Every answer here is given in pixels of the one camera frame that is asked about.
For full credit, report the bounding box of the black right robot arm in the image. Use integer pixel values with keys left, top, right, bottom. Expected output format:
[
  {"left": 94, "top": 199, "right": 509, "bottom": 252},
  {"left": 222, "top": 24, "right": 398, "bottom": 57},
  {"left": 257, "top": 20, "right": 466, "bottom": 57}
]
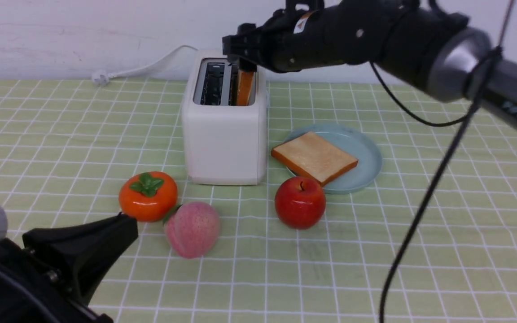
[{"left": 222, "top": 0, "right": 492, "bottom": 103}]

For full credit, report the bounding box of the toast slice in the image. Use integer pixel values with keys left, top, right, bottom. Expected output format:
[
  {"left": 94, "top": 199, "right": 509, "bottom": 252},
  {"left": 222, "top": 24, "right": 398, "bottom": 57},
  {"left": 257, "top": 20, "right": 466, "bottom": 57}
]
[
  {"left": 271, "top": 131, "right": 359, "bottom": 187},
  {"left": 236, "top": 70, "right": 254, "bottom": 106}
]

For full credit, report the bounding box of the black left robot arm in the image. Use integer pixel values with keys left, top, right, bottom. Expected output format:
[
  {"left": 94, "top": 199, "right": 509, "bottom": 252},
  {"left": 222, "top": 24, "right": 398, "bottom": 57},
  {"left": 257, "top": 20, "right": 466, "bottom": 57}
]
[{"left": 0, "top": 206, "right": 138, "bottom": 323}]

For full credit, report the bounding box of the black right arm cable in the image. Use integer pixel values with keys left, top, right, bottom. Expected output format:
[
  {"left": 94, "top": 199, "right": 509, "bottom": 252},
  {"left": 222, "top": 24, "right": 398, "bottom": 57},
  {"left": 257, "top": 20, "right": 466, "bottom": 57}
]
[{"left": 370, "top": 0, "right": 517, "bottom": 323}]

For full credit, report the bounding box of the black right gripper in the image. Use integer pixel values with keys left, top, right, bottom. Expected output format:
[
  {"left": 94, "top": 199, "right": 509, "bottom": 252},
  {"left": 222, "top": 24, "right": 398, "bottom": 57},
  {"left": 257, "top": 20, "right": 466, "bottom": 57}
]
[{"left": 222, "top": 0, "right": 376, "bottom": 74}]

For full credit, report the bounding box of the green checkered tablecloth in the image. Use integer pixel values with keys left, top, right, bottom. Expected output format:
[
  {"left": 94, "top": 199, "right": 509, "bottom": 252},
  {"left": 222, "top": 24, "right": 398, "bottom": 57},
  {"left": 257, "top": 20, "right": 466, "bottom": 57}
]
[{"left": 0, "top": 79, "right": 517, "bottom": 323}]

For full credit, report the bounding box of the white toaster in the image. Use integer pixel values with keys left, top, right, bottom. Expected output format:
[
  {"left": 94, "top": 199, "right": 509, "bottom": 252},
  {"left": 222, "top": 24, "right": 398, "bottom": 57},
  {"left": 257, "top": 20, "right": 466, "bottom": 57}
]
[{"left": 181, "top": 49, "right": 267, "bottom": 186}]

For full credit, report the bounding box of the orange persimmon toy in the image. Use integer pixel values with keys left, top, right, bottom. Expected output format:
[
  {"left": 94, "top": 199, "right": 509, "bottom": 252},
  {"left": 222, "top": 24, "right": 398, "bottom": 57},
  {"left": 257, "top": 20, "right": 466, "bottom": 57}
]
[{"left": 118, "top": 171, "right": 179, "bottom": 223}]

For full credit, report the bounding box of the pink peach toy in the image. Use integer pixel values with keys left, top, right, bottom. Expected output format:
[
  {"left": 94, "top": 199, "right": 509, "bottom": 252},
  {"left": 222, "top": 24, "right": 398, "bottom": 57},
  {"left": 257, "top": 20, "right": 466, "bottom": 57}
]
[{"left": 163, "top": 201, "right": 221, "bottom": 259}]

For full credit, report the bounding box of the white toaster power cord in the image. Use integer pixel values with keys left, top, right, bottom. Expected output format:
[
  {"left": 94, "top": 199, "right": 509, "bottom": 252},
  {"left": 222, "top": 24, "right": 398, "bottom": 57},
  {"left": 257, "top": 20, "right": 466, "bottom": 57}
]
[{"left": 92, "top": 44, "right": 199, "bottom": 87}]

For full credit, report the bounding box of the red apple toy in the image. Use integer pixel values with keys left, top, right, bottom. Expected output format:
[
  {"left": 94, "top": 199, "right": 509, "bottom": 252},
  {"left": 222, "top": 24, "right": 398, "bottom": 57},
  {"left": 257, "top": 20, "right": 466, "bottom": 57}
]
[{"left": 274, "top": 176, "right": 326, "bottom": 230}]

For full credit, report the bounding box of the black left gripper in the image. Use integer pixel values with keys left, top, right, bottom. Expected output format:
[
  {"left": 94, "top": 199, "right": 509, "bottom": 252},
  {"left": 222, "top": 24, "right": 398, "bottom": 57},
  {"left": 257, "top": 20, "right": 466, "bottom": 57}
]
[{"left": 22, "top": 213, "right": 138, "bottom": 305}]

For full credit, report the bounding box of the light blue plate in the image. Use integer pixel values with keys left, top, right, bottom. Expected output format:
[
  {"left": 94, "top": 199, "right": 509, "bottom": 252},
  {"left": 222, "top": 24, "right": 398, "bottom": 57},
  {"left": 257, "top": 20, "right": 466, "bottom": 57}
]
[{"left": 283, "top": 123, "right": 382, "bottom": 195}]

